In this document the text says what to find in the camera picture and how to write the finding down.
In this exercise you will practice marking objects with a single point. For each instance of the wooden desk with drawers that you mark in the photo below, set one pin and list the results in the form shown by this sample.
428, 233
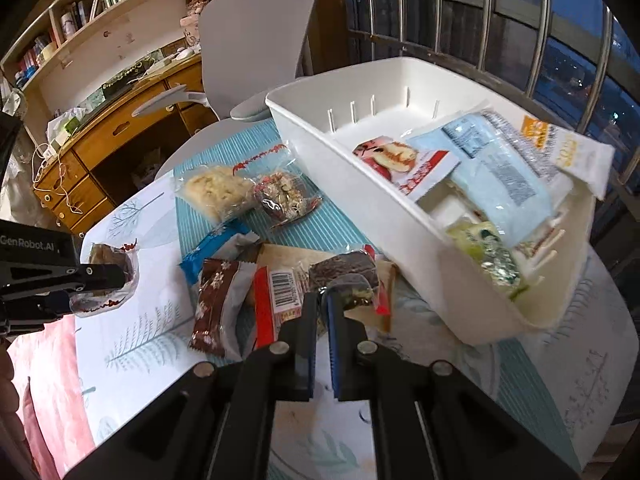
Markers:
100, 130

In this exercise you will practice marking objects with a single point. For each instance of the pink blanket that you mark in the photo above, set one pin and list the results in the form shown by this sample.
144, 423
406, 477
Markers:
45, 395

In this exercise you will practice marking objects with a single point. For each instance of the red and white snack packet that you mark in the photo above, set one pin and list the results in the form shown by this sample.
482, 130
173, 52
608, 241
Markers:
400, 160

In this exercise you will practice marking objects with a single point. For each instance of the tan snack packet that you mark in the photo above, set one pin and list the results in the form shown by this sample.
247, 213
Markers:
280, 255

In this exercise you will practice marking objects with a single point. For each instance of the nut bar clear packet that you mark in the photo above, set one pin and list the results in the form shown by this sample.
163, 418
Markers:
285, 200

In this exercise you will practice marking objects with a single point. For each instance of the wooden bookshelf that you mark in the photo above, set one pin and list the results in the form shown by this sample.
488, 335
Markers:
95, 25

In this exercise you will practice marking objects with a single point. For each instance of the red barcode snack packet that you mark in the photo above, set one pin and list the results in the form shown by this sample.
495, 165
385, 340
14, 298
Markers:
272, 310

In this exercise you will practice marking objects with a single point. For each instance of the white plastic basket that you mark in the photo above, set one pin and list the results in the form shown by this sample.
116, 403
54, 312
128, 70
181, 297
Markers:
390, 220

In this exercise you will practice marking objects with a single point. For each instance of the tree print tablecloth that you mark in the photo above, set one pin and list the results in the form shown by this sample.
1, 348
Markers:
150, 320

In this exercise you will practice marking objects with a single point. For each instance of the doll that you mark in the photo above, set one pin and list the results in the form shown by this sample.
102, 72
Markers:
196, 10

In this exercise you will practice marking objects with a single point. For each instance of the yellow-green snack packet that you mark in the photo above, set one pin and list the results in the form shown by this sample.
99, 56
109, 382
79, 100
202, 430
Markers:
490, 255

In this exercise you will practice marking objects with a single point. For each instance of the brown snowflake snack packet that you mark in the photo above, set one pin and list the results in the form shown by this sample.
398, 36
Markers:
215, 300

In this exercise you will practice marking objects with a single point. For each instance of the grey office chair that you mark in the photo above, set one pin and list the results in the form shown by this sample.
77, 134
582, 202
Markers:
255, 25

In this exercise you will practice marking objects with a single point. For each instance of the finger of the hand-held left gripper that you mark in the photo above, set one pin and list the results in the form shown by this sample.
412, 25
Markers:
47, 307
100, 276

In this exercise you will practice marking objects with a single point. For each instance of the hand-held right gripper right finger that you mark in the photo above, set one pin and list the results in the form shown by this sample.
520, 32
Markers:
336, 345

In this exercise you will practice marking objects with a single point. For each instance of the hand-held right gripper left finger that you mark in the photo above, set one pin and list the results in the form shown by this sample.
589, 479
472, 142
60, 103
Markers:
306, 342

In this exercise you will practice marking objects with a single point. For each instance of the puffed rice cake packet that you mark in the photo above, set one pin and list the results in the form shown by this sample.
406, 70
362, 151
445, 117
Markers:
215, 190

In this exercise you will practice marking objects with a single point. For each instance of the metal window railing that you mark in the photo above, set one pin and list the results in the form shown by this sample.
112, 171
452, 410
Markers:
450, 5

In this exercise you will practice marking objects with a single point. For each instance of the dark cake clear packet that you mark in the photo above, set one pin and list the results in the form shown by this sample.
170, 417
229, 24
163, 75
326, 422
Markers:
345, 267
107, 260

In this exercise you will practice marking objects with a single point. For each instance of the light blue snack packet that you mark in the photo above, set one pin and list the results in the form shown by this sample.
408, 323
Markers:
510, 200

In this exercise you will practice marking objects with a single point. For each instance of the white and orange snack packet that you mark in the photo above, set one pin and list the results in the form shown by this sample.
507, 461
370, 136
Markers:
575, 155

